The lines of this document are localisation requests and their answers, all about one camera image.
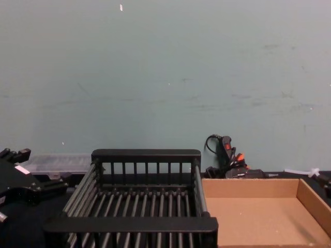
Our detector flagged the small white three-armed plastic piece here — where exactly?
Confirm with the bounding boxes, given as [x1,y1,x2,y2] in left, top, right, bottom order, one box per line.
[283,167,321,179]

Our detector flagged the clear plastic case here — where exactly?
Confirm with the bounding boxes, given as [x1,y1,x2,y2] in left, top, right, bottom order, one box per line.
[18,153,92,180]

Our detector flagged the shallow brown cardboard tray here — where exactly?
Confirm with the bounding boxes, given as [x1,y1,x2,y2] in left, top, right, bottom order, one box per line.
[201,177,331,248]

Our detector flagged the black rack with steel bars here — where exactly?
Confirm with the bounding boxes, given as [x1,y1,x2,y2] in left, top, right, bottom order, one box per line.
[42,148,219,248]

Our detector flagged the black corded tool red switch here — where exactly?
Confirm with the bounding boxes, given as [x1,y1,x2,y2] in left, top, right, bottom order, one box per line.
[205,134,265,179]

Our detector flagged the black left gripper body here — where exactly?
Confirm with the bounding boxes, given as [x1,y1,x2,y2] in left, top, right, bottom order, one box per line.
[0,157,42,207]

